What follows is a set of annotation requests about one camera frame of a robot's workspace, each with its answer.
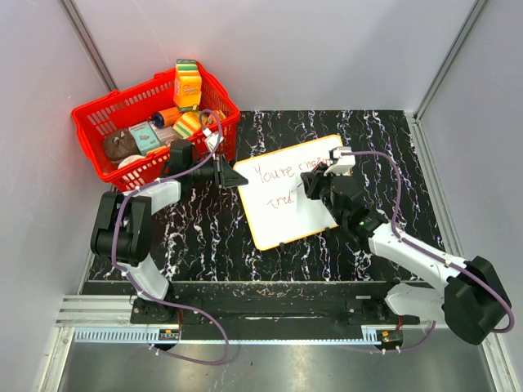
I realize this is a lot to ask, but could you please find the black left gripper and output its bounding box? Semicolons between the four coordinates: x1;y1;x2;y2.
188;153;248;190

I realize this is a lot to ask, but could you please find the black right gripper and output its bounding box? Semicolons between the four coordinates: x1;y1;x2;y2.
302;164;346;225

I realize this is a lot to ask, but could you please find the red capped whiteboard marker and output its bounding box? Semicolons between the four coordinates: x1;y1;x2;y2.
291;176;303;192

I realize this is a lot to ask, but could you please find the yellow framed whiteboard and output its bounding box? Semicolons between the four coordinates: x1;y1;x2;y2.
234;135;342;251

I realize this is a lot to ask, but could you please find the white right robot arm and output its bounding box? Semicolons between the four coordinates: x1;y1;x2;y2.
300;163;515;345

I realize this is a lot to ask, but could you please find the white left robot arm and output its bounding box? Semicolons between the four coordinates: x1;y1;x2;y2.
91;140;248;323

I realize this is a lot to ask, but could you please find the orange snack packet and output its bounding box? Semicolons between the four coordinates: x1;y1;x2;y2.
208;109;226;123

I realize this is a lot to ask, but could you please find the yellow green sponge pack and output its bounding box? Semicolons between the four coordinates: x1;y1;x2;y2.
172;111;203;139

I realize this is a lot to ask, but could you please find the orange cylindrical bottle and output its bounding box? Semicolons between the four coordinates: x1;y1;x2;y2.
150;107;182;128

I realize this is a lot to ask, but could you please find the teal small box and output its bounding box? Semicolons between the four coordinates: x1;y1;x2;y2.
128;122;161;156

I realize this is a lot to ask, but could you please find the white round lid container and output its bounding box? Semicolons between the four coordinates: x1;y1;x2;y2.
118;154;145;169

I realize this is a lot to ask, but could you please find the orange sponge daddy box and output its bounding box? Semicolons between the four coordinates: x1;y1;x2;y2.
173;59;202;113

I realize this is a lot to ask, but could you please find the brown round bread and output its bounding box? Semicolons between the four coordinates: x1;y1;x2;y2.
102;128;138;163

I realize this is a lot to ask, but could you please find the red plastic shopping basket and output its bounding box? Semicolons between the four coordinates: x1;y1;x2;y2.
71;65;240;192

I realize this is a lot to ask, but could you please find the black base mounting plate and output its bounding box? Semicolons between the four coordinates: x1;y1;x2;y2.
130;282;419;342

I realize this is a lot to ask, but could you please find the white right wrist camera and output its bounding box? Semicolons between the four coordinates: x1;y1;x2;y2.
324;146;355;176

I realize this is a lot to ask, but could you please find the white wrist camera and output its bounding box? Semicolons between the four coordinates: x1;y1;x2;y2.
324;146;355;176
203;128;222;153

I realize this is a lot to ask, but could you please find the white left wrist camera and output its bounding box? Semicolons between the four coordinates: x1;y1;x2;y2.
203;128;222;153

